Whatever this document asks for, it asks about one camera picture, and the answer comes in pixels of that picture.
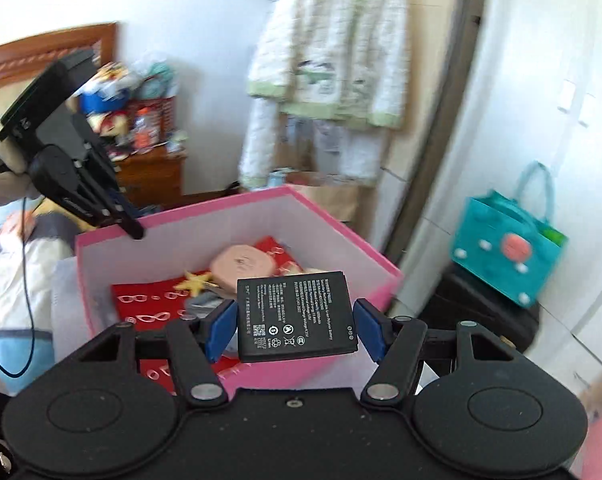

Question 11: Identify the person's left hand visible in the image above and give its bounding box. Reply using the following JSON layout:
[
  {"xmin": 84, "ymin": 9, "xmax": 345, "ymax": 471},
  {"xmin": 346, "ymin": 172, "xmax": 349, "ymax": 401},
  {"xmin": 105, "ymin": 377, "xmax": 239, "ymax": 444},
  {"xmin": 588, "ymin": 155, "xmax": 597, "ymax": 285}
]
[{"xmin": 0, "ymin": 107, "xmax": 44, "ymax": 207}]

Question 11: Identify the black rectangular battery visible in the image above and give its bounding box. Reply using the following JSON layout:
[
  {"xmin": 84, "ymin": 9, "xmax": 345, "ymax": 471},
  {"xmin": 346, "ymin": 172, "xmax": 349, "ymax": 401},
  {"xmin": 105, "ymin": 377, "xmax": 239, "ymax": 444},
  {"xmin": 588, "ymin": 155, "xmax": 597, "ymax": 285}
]
[{"xmin": 236, "ymin": 271, "xmax": 361, "ymax": 364}]

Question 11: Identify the light blue and white bedding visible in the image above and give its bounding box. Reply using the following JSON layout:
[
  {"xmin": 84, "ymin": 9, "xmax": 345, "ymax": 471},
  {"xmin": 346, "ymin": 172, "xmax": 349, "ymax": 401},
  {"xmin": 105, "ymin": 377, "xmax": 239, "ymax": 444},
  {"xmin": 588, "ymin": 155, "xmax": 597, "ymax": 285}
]
[{"xmin": 0, "ymin": 200, "xmax": 82, "ymax": 397}]

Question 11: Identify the wooden nightstand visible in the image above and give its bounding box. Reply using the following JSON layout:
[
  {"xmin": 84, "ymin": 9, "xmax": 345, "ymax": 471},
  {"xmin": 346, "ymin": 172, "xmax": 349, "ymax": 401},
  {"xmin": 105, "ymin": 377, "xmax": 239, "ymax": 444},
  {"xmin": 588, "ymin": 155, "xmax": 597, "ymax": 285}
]
[{"xmin": 112, "ymin": 147, "xmax": 188, "ymax": 209}]

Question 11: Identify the yellow starfish clip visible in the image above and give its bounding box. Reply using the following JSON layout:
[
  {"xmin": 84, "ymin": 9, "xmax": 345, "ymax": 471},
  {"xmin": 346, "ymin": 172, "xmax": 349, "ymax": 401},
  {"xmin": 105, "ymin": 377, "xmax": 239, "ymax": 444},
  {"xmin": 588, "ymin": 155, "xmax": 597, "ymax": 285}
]
[{"xmin": 177, "ymin": 270, "xmax": 215, "ymax": 295}]

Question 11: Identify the black cable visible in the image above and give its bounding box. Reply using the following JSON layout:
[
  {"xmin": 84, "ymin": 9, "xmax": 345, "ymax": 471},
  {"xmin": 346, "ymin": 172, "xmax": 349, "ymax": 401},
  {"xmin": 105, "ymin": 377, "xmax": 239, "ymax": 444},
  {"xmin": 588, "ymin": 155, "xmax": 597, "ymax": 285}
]
[{"xmin": 0, "ymin": 194, "xmax": 38, "ymax": 379}]

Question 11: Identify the white wardrobe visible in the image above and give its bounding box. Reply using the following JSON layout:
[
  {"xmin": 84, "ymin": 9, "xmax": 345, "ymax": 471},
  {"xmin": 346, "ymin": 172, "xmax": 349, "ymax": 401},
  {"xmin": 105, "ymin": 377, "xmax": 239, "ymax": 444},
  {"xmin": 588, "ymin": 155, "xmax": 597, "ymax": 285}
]
[{"xmin": 376, "ymin": 0, "xmax": 602, "ymax": 411}]

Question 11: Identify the pink rounded square case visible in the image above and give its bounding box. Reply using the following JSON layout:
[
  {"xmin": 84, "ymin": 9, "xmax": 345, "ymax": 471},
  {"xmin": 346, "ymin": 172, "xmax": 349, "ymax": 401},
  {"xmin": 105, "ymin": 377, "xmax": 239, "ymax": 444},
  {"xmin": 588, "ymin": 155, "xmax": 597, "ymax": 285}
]
[{"xmin": 210, "ymin": 244, "xmax": 275, "ymax": 294}]

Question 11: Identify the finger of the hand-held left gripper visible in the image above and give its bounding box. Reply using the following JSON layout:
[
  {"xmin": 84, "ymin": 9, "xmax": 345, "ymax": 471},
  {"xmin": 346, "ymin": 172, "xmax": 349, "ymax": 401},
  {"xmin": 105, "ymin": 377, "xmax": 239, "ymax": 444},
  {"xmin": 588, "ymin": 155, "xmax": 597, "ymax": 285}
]
[{"xmin": 92, "ymin": 186, "xmax": 146, "ymax": 241}]

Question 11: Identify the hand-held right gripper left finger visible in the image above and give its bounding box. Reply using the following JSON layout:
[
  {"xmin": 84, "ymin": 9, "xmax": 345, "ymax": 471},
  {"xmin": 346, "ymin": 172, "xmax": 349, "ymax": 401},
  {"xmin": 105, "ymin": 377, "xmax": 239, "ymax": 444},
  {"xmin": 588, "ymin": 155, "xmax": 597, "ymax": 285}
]
[{"xmin": 76, "ymin": 299, "xmax": 238, "ymax": 407}]

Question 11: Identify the red patterned bag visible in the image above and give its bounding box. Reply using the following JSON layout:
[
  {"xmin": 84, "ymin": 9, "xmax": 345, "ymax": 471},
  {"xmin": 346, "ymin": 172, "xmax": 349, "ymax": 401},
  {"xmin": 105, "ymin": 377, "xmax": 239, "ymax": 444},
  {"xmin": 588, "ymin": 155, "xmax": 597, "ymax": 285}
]
[{"xmin": 112, "ymin": 235, "xmax": 303, "ymax": 392}]

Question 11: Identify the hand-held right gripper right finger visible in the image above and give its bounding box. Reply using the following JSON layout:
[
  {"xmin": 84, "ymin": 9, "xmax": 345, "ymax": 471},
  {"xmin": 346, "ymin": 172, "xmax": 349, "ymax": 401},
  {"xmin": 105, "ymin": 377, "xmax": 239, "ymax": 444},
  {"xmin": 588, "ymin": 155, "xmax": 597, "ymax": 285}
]
[{"xmin": 353, "ymin": 298, "xmax": 520, "ymax": 405}]

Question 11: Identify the black suitcase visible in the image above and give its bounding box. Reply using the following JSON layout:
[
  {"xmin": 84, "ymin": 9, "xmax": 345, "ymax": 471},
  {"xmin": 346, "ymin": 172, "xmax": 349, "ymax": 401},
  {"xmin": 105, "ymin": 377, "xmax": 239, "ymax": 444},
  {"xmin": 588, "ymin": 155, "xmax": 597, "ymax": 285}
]
[{"xmin": 418, "ymin": 260, "xmax": 541, "ymax": 362}]

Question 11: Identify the pink cardboard box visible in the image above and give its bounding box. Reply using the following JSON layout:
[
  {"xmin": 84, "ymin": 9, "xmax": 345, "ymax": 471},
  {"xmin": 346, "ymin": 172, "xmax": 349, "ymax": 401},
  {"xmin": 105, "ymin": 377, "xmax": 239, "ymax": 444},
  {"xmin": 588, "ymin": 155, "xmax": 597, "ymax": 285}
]
[{"xmin": 75, "ymin": 185, "xmax": 405, "ymax": 394}]

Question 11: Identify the white fluffy pajamas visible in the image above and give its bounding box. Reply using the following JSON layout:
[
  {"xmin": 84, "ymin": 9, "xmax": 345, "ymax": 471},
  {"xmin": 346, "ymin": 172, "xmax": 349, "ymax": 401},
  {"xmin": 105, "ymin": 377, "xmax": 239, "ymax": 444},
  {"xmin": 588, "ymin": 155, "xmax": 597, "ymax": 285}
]
[{"xmin": 238, "ymin": 0, "xmax": 410, "ymax": 192}]

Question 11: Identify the wooden headboard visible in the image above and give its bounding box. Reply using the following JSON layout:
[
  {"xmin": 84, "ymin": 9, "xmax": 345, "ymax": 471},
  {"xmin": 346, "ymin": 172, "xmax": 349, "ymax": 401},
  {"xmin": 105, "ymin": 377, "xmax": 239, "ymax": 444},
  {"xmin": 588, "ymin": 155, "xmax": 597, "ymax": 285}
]
[{"xmin": 0, "ymin": 22, "xmax": 120, "ymax": 97}]

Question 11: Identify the brown paper bag green label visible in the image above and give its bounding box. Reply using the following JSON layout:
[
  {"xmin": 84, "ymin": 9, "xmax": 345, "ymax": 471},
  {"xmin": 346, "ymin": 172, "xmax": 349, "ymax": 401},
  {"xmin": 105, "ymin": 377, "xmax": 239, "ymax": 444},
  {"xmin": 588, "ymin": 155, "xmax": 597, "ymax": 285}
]
[{"xmin": 285, "ymin": 170, "xmax": 378, "ymax": 227}]

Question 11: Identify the teal felt tote bag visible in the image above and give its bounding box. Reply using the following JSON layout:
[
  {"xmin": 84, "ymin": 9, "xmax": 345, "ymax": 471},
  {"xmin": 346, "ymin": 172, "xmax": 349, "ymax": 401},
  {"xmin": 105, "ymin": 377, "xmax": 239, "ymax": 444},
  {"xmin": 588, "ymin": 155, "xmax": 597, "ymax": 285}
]
[{"xmin": 450, "ymin": 161, "xmax": 569, "ymax": 310}]

